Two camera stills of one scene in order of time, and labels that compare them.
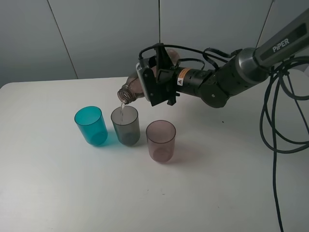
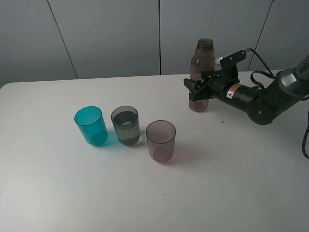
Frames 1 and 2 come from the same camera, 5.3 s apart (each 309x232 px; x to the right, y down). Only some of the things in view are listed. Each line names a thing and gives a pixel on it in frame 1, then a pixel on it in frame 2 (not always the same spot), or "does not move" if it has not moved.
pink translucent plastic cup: [161, 135] does not move
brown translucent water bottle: [131, 90] -> [203, 60]
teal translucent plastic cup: [90, 120] does not move
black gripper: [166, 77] -> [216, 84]
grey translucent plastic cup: [126, 121] does not move
